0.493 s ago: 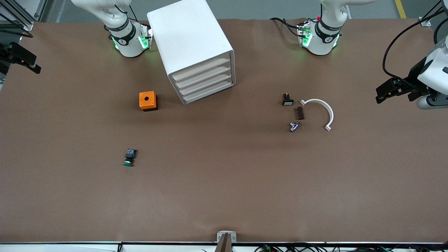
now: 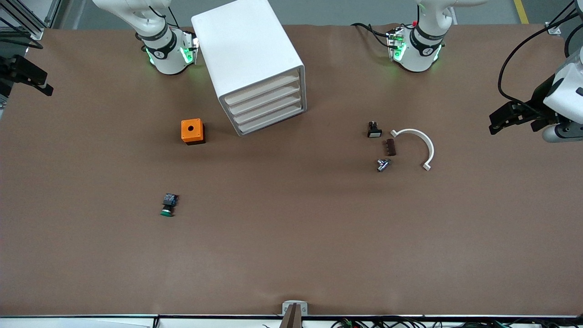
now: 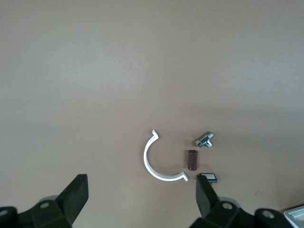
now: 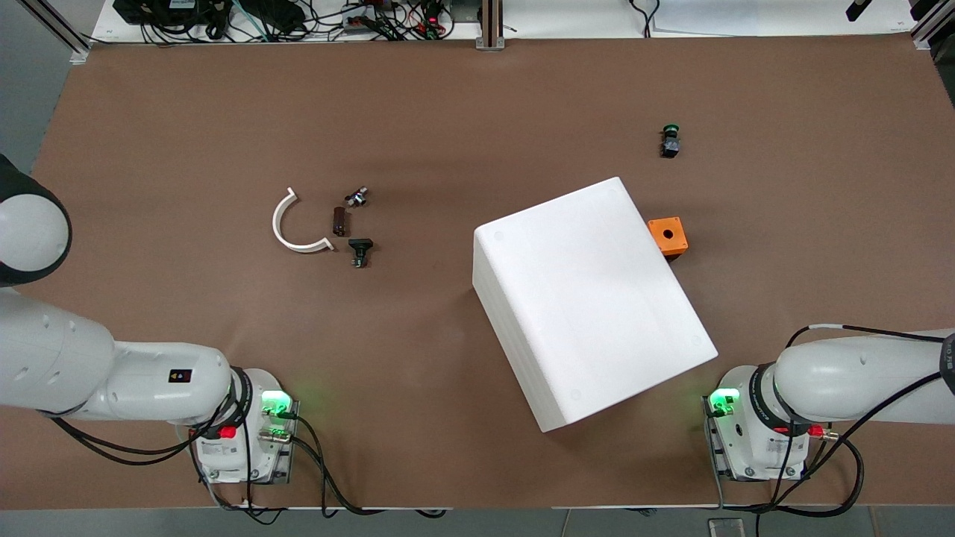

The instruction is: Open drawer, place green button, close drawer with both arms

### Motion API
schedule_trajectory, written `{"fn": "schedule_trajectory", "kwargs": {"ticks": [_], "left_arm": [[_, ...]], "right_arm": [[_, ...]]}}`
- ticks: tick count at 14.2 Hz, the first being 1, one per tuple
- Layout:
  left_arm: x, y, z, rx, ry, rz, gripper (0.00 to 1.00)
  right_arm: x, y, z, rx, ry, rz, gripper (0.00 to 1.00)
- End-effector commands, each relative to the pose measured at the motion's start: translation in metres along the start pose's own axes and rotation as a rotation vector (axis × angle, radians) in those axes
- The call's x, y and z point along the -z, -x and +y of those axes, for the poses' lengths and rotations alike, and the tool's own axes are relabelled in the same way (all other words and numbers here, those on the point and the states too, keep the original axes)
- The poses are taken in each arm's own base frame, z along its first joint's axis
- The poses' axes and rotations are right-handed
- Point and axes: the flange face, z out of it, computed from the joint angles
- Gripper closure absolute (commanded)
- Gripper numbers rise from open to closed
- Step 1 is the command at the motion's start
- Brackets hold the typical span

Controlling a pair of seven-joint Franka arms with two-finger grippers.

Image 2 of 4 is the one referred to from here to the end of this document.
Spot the green push button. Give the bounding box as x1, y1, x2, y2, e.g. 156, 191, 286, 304
160, 193, 179, 217

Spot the white four-drawer cabinet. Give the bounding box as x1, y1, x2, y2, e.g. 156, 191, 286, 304
191, 0, 307, 137

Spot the orange box with hole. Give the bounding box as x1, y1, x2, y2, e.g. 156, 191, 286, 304
181, 118, 205, 145

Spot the brown table mat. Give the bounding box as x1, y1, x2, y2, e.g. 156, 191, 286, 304
0, 23, 583, 318

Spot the brown tapered bar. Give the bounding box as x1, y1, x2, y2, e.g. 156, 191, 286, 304
279, 304, 303, 328

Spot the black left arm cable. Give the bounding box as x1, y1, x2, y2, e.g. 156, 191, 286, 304
498, 0, 583, 106

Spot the aluminium frame profile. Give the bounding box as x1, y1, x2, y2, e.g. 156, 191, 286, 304
546, 0, 583, 35
0, 0, 62, 41

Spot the white half-ring clamp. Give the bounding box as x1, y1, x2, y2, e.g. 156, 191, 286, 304
390, 129, 435, 171

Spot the black base cable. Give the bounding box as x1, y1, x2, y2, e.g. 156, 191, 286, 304
351, 22, 393, 48

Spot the white table edge rail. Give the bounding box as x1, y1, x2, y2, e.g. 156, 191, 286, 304
0, 314, 583, 328

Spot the grey metal bracket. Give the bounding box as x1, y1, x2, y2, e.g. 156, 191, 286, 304
282, 300, 308, 316

